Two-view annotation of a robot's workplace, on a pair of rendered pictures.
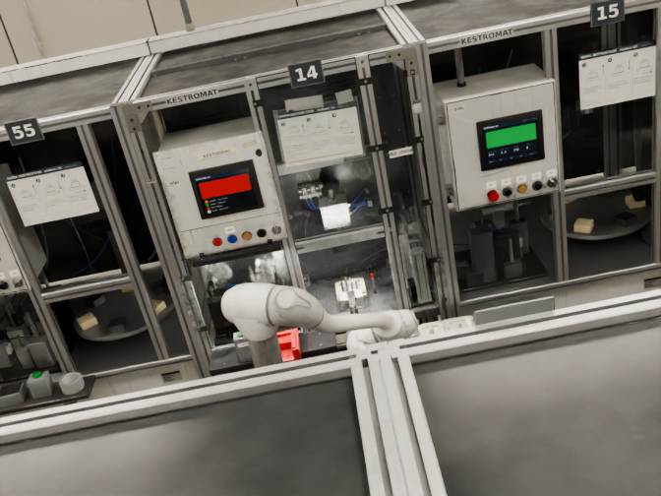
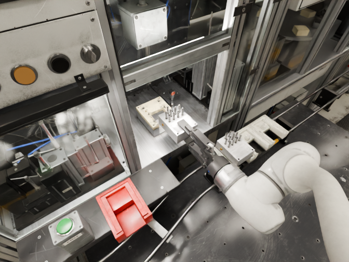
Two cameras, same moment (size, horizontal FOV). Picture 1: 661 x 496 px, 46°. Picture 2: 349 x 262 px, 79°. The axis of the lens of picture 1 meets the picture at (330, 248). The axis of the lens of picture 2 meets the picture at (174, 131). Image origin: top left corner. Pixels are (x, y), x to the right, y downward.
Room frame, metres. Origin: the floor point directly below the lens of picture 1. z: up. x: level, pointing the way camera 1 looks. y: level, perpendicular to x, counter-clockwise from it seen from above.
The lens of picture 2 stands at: (2.37, 0.29, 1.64)
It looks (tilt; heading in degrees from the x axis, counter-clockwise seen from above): 50 degrees down; 323
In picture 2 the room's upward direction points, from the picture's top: straight up
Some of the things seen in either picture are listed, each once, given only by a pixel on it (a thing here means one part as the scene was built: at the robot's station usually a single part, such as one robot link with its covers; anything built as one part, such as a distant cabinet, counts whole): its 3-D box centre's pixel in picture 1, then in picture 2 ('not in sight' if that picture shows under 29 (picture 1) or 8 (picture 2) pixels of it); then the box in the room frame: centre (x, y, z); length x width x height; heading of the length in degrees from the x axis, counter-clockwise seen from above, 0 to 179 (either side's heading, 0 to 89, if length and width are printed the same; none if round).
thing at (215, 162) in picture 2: not in sight; (213, 161); (2.59, -0.04, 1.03); 0.09 x 0.07 x 0.08; 178
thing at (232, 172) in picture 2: not in sight; (228, 178); (2.52, -0.04, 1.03); 0.09 x 0.06 x 0.09; 88
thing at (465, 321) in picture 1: (433, 341); (249, 145); (2.63, -0.34, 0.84); 0.36 x 0.14 x 0.10; 88
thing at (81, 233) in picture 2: (245, 344); (71, 230); (2.69, 0.43, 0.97); 0.08 x 0.08 x 0.12; 88
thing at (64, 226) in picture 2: not in sight; (65, 226); (2.69, 0.43, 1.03); 0.04 x 0.04 x 0.02
